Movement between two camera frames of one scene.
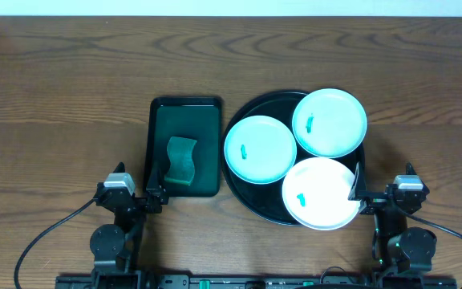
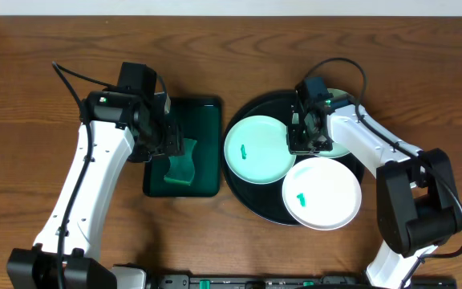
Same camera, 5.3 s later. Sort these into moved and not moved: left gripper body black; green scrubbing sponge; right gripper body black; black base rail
Moved: left gripper body black; right gripper body black
Not moved: green scrubbing sponge; black base rail
